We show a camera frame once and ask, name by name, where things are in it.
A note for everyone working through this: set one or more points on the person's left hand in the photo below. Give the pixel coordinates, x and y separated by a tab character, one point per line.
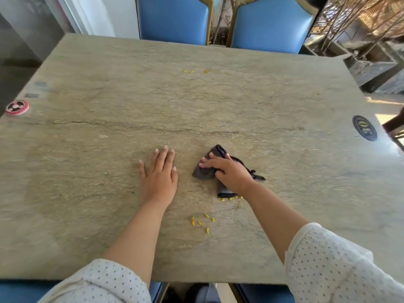
161	183

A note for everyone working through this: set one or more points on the grey stone table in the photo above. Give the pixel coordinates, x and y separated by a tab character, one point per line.
94	148

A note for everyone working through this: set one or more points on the grey square sticker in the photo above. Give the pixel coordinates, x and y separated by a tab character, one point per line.
40	83
31	95

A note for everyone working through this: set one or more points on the black oval number plate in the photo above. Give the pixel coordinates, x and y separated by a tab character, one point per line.
364	128

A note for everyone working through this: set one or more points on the person's right hand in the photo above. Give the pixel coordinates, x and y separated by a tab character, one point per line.
233	178

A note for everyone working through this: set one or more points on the white dotted left sleeve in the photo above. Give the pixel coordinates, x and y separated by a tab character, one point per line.
101	284

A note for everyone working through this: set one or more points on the black left shoe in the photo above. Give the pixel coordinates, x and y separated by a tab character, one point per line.
172	296

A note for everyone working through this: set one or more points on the white dotted right sleeve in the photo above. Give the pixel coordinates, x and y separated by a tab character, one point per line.
334	268

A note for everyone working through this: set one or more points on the black right shoe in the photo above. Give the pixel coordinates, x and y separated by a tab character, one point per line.
192	295

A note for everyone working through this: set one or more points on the person's left forearm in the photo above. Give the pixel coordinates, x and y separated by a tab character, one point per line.
139	242

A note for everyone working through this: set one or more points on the white dotted sleeve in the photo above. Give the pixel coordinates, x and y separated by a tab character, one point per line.
334	268
101	284

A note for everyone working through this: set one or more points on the dark grey cloth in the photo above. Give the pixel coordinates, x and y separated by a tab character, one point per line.
202	172

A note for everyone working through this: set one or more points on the black pillar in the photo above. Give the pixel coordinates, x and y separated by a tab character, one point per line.
318	3

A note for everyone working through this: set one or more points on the grey stone planter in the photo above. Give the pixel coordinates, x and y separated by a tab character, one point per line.
369	75
394	85
334	53

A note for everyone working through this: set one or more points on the scattered yellow food crumbs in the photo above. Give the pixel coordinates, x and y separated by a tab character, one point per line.
192	221

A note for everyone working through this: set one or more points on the red round call button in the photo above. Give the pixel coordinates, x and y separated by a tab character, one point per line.
17	107

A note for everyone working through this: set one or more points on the black shoe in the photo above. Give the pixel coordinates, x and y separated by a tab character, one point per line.
192	295
172	296

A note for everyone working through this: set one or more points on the group of rattan chairs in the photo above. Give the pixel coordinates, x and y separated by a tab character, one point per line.
378	15

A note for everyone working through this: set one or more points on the grey table black legs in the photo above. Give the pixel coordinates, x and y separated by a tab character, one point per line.
396	121

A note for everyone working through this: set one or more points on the person's right forearm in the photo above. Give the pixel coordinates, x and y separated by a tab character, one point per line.
271	214

